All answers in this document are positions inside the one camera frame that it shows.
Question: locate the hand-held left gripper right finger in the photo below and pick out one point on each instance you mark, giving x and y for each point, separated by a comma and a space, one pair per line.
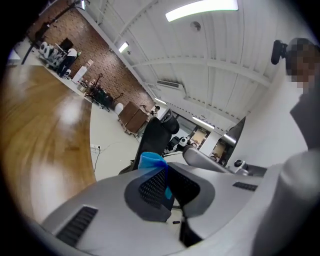
225, 197

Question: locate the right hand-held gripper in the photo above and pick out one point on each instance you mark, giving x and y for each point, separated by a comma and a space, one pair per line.
247, 170

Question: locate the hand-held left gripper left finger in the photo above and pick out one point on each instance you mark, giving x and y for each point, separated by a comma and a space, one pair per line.
107, 212

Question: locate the blue plastic bag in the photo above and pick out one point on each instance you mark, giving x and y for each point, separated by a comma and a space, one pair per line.
150, 162

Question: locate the ceiling strip light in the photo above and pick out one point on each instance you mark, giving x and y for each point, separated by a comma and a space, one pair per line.
160, 101
203, 122

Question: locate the dark glossy panel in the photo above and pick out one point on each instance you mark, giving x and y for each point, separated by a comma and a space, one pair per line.
236, 132

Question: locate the black mesh office chair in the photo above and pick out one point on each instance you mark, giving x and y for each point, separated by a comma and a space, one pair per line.
153, 135

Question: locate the white floor power strip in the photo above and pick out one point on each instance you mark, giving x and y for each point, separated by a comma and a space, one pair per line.
95, 148

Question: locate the ceiling air conditioner vent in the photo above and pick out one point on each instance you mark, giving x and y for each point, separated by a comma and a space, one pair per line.
170, 85

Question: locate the brown wooden cabinet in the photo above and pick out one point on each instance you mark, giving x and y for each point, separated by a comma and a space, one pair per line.
132, 117

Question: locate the white rounded bin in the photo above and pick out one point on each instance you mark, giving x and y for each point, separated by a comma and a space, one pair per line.
119, 108

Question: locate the black swivel chair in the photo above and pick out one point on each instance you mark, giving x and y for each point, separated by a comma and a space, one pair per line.
92, 92
104, 100

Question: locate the person's shirt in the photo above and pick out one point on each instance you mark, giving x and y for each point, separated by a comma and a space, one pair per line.
310, 120

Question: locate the round ceiling smoke detector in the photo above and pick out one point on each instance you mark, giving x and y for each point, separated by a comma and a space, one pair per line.
195, 26

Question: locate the short ceiling light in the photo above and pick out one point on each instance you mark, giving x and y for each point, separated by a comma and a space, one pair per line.
123, 47

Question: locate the white water dispenser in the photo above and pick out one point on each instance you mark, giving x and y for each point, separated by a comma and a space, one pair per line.
80, 73

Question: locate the person's head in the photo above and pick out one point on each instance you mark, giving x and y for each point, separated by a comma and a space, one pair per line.
305, 62

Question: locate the long ceiling light panel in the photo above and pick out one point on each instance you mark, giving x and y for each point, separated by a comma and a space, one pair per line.
200, 8

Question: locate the black head camera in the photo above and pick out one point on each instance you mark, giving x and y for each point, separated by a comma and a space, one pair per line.
277, 51

